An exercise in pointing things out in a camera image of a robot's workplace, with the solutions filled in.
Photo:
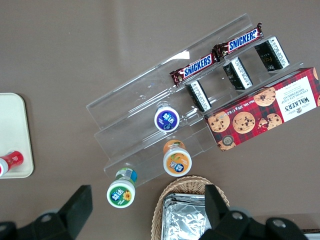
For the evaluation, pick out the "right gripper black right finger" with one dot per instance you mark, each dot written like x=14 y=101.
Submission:
x=217 y=212

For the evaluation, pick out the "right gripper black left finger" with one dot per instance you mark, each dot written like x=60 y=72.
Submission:
x=75 y=207

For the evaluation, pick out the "silver foil tray stack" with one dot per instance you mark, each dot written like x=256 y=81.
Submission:
x=182 y=217

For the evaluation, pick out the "light wicker basket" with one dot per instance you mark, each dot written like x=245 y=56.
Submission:
x=175 y=186

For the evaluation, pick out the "white snack tray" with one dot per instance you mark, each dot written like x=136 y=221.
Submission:
x=313 y=237

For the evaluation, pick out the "beige plastic serving tray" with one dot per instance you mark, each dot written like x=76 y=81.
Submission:
x=12 y=125

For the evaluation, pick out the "green gum bottle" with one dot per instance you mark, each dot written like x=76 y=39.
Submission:
x=120 y=195

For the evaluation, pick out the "orange gum bottle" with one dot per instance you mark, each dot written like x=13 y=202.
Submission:
x=177 y=162

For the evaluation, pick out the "red gum bottle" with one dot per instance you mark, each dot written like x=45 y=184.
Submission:
x=13 y=160

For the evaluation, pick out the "red Walkers cookie box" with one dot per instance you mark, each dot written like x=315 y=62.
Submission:
x=250 y=117

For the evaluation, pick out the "small black chocolate box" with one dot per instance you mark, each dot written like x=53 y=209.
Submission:
x=237 y=73
x=198 y=96
x=271 y=55

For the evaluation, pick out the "clear acrylic stepped shelf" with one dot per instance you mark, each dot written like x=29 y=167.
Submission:
x=130 y=100

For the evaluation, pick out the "Snickers chocolate bar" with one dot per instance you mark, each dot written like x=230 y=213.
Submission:
x=241 y=40
x=197 y=67

